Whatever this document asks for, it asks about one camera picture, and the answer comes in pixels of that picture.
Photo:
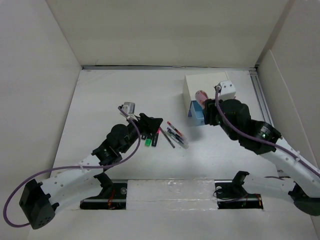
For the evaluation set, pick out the white mini drawer cabinet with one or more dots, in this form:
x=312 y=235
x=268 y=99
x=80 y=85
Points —
x=205 y=82

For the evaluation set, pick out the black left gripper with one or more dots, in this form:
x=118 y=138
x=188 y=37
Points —
x=147 y=125

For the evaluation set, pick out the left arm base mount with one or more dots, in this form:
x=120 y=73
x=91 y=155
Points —
x=113 y=195

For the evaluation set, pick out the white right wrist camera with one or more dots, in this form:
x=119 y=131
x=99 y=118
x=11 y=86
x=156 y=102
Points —
x=226 y=90

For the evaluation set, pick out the pink cap highlighter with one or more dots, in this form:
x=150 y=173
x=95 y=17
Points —
x=155 y=138

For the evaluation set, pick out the aluminium rail back edge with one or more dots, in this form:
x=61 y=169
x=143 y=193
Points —
x=161 y=67

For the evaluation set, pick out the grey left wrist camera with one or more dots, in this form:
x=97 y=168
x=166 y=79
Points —
x=128 y=108

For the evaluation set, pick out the red gel pen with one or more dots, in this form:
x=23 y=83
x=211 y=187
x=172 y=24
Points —
x=176 y=130

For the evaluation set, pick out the green cap highlighter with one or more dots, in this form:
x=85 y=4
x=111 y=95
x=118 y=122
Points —
x=148 y=140

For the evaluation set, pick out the aluminium rail right side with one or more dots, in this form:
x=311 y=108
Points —
x=261 y=97

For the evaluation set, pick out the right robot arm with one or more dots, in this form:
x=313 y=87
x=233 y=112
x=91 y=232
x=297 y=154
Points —
x=301 y=187

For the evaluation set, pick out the light blue small drawer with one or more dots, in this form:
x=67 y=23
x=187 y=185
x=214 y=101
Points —
x=195 y=112

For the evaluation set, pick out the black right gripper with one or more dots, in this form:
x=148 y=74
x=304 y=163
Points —
x=210 y=109

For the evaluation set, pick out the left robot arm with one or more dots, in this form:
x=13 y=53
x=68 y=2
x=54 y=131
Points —
x=41 y=201

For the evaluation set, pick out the black gel pen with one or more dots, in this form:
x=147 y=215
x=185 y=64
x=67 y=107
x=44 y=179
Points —
x=167 y=138

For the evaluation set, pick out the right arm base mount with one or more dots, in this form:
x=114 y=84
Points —
x=231 y=195

